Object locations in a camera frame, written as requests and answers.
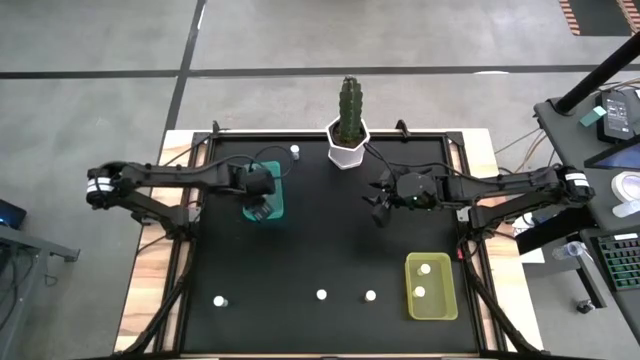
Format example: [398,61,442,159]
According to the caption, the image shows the grey metal cart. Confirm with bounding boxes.
[0,222,81,360]

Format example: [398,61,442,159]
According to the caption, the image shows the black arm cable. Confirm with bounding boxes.
[363,142,481,181]
[164,144,295,181]

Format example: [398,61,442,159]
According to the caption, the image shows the dark mat red striped edge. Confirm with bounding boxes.
[558,0,640,37]

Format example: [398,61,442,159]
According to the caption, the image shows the green cactus plant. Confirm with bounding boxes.
[337,74,365,144]

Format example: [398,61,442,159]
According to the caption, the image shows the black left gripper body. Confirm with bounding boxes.
[238,167,278,222]

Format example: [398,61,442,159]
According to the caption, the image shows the dark grey desk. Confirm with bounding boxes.
[532,82,640,346]

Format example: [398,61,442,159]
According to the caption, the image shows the dark tablet screen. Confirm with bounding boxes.
[583,134,640,171]

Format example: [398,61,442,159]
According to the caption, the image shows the clear plastic bottle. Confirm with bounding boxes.
[551,240,590,262]

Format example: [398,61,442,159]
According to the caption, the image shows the white plastic bottle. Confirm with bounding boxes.
[611,199,640,219]

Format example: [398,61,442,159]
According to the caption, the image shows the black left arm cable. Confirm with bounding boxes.
[164,144,295,181]

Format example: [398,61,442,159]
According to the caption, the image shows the small teal box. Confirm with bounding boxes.
[578,105,608,128]

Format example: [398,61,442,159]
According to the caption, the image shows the black keyboard green keys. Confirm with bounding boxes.
[591,231,640,293]

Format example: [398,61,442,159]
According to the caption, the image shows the black pole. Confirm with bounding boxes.
[554,32,640,115]

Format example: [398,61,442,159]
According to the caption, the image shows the teal plastic bin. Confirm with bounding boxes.
[242,160,286,223]

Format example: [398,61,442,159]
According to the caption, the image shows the white tape roll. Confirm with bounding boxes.
[610,170,640,204]

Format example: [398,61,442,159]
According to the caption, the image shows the black power adapter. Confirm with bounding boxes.
[595,88,635,145]

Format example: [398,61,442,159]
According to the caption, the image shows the white paper sheet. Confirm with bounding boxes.
[510,212,547,265]

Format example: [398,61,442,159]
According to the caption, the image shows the white hexagonal plant pot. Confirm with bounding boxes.
[326,117,372,171]

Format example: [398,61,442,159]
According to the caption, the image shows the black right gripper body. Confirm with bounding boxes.
[387,171,442,212]

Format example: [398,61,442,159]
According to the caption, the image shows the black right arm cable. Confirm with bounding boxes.
[363,142,481,181]

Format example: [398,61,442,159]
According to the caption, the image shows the yellow plastic bin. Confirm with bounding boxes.
[404,251,459,322]

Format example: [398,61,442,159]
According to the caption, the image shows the blue-lit dark device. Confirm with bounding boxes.
[0,198,28,231]

